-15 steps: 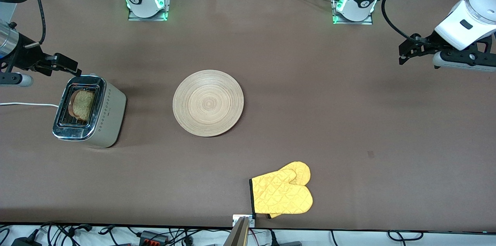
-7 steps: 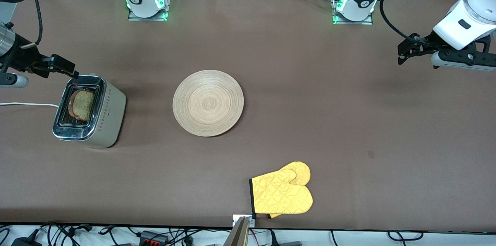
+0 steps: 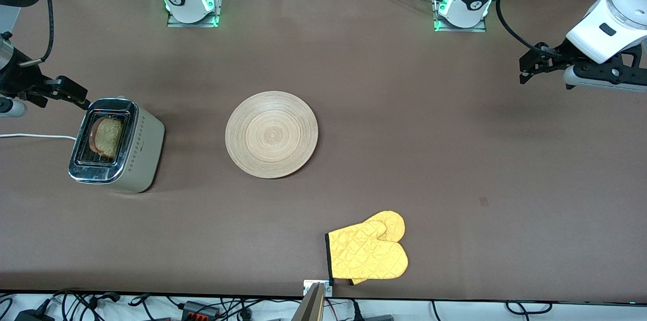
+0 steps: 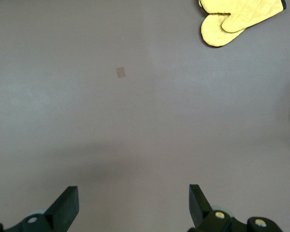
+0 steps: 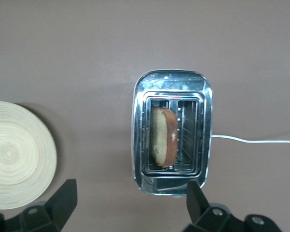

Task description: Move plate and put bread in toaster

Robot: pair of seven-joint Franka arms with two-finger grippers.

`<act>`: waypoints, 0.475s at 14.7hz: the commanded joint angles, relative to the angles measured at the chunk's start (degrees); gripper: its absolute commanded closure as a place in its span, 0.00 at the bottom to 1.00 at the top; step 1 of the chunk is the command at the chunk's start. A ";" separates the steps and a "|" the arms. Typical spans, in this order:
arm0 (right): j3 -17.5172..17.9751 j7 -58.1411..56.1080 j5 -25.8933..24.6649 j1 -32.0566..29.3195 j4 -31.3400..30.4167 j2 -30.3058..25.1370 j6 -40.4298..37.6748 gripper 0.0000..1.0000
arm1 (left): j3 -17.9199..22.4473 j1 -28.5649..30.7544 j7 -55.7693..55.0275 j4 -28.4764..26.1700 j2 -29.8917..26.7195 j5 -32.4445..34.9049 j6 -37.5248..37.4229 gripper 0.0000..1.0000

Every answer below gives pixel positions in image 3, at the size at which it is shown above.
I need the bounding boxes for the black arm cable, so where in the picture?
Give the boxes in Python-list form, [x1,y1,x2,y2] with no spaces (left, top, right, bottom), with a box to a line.
[495,0,567,59]
[19,0,55,67]

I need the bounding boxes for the black box orange connectors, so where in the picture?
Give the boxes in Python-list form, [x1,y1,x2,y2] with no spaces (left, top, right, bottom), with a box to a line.
[181,301,221,319]

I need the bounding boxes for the small metal bracket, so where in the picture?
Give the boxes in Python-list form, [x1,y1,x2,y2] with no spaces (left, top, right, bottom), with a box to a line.
[303,280,333,297]

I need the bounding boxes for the white toaster power cord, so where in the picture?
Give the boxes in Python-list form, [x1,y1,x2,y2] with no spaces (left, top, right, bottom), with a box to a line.
[0,133,77,141]

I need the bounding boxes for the brown bread slice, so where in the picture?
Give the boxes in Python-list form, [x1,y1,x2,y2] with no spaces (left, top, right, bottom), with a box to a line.
[89,117,123,158]

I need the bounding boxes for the silver two-slot toaster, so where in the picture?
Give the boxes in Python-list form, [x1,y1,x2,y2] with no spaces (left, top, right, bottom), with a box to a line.
[68,96,166,194]

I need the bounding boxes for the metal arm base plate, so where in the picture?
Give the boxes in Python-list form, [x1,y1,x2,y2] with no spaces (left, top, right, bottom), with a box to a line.
[434,0,487,33]
[167,0,219,28]

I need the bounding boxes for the black cable connector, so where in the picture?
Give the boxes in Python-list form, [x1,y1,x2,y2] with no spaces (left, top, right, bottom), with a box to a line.
[88,292,121,307]

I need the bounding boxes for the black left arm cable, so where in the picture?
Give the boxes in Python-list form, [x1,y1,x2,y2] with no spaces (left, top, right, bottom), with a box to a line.
[495,0,567,59]

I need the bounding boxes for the black power adapter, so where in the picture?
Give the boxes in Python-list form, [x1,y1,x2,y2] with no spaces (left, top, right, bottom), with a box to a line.
[14,309,55,321]

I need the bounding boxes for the round wooden plate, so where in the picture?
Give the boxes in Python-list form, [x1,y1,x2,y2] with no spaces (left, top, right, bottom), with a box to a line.
[225,91,319,179]

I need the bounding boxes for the aluminium profile bar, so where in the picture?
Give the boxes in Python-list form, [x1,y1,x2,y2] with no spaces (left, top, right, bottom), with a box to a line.
[291,282,327,321]

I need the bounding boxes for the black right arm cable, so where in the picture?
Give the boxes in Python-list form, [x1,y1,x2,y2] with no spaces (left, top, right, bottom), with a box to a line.
[19,0,55,67]

